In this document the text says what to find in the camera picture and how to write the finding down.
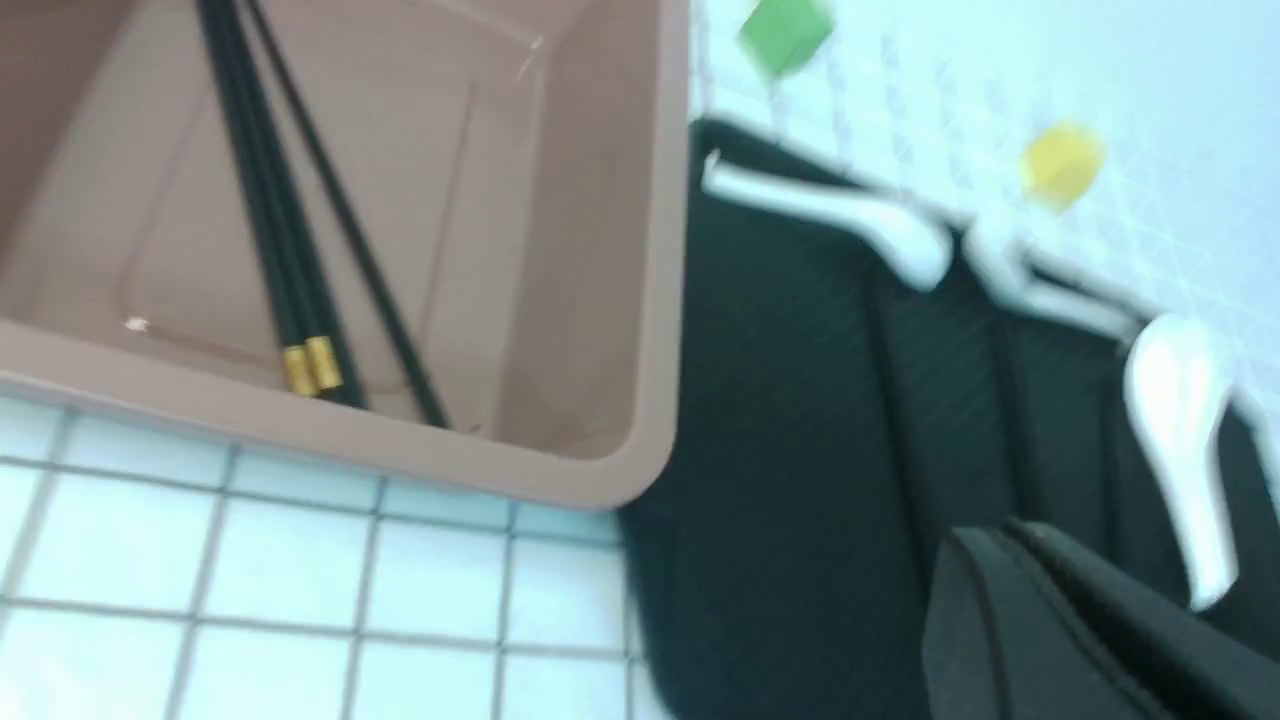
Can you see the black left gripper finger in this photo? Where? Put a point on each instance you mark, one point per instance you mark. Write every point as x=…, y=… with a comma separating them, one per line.
x=1025, y=623

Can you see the black chopstick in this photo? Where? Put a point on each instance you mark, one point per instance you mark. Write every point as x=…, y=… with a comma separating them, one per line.
x=328, y=353
x=237, y=116
x=431, y=409

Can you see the black plastic tray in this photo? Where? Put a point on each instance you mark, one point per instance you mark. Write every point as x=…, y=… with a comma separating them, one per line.
x=835, y=426

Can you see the white ceramic spoon bowl up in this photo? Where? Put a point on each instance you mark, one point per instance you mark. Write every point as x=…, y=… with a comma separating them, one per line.
x=1177, y=388

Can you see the white ceramic spoon centre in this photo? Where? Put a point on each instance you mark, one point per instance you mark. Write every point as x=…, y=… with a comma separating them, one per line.
x=1003, y=263

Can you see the white ceramic spoon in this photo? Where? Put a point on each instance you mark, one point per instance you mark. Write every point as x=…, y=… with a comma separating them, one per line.
x=1003, y=263
x=917, y=249

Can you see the white ceramic spoon far left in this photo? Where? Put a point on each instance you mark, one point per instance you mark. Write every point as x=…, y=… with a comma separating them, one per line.
x=917, y=249

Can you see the yellow cube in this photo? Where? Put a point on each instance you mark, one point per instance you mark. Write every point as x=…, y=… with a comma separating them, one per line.
x=1061, y=164

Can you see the green cube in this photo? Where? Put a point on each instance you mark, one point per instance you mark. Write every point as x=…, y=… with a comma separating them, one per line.
x=781, y=36

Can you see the pink plastic bin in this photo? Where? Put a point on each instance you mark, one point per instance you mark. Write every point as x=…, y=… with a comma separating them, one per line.
x=520, y=171

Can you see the white checkered tablecloth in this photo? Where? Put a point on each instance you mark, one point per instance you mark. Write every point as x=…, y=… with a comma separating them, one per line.
x=156, y=570

